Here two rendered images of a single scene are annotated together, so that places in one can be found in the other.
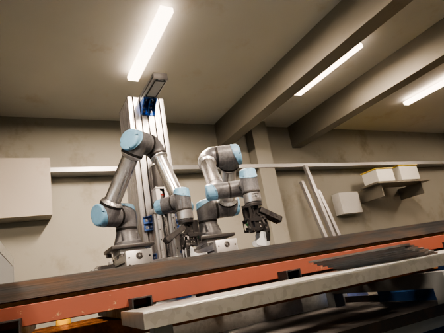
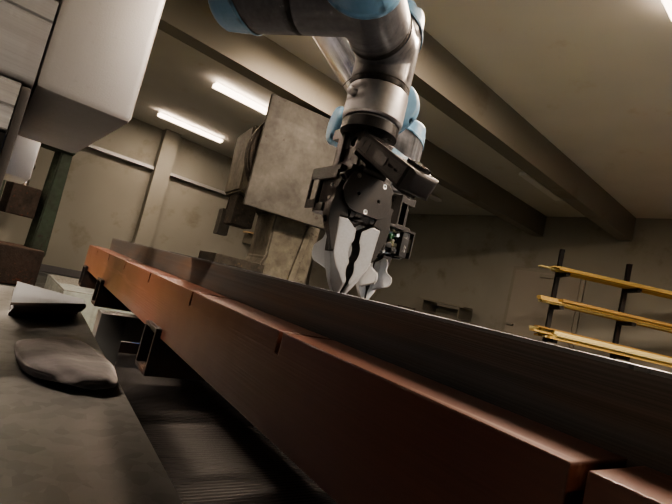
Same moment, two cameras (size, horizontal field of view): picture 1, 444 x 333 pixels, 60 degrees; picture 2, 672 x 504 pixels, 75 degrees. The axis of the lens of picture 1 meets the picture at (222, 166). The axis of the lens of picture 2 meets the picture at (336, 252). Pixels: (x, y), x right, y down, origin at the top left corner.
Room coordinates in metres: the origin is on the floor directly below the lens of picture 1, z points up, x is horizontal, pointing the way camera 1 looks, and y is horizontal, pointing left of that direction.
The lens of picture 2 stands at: (1.84, 0.72, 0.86)
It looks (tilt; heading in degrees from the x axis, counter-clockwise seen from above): 5 degrees up; 261
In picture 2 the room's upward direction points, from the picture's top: 14 degrees clockwise
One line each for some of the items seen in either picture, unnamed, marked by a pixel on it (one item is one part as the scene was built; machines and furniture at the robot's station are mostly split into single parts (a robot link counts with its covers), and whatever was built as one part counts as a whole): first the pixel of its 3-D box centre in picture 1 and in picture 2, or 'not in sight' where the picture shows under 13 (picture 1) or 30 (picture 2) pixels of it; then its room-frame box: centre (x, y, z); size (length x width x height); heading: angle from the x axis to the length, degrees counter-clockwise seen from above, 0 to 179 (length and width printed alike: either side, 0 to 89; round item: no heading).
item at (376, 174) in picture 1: (378, 177); not in sight; (6.95, -2.77, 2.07); 0.46 x 0.38 x 0.25; 120
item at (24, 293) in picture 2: not in sight; (48, 302); (2.23, -0.26, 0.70); 0.39 x 0.12 x 0.04; 115
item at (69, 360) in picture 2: not in sight; (63, 358); (2.05, 0.11, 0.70); 0.20 x 0.10 x 0.03; 124
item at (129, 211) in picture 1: (124, 216); not in sight; (2.10, 0.58, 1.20); 0.13 x 0.12 x 0.14; 151
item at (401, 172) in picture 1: (400, 175); not in sight; (7.26, -3.31, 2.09); 0.53 x 0.44 x 0.29; 120
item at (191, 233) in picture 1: (189, 233); (355, 174); (1.75, 0.20, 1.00); 0.09 x 0.08 x 0.12; 115
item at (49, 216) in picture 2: not in sight; (27, 177); (4.96, -5.46, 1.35); 0.87 x 0.72 x 2.69; 29
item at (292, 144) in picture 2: not in sight; (257, 220); (1.99, -4.60, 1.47); 1.53 x 1.32 x 2.93; 26
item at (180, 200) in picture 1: (182, 199); (387, 51); (1.75, 0.21, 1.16); 0.09 x 0.08 x 0.11; 61
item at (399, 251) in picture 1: (391, 254); not in sight; (1.16, -0.44, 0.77); 0.45 x 0.20 x 0.04; 115
